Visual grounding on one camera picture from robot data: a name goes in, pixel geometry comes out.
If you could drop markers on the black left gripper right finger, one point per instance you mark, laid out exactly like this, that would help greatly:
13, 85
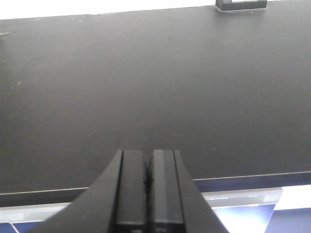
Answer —
175, 203

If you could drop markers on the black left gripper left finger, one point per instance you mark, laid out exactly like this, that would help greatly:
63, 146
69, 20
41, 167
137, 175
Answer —
115, 203

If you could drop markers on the blue and white bench cabinet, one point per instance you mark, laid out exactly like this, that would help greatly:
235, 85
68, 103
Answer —
21, 211

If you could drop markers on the black and white wall socket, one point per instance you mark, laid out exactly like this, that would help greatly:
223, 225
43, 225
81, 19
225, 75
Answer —
235, 5

